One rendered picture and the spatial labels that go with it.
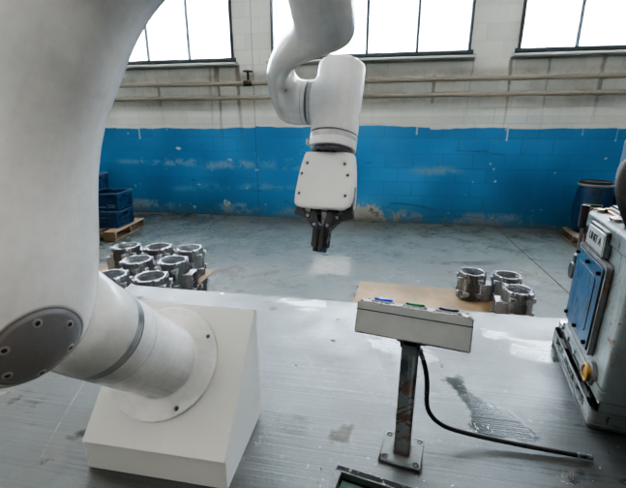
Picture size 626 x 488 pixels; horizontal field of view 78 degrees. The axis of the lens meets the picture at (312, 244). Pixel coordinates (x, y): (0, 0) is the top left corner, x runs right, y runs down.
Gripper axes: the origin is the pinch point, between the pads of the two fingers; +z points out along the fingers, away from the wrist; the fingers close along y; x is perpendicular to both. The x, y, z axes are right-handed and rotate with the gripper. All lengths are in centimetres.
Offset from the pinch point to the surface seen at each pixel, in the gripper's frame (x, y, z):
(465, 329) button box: -3.6, 24.5, 10.7
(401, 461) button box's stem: 4.7, 17.1, 34.9
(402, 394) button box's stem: 1.8, 16.3, 23.3
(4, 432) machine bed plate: -13, -52, 42
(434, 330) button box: -3.6, 20.4, 11.6
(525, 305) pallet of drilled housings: 211, 68, 14
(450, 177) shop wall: 502, 8, -138
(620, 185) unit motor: 15, 47, -16
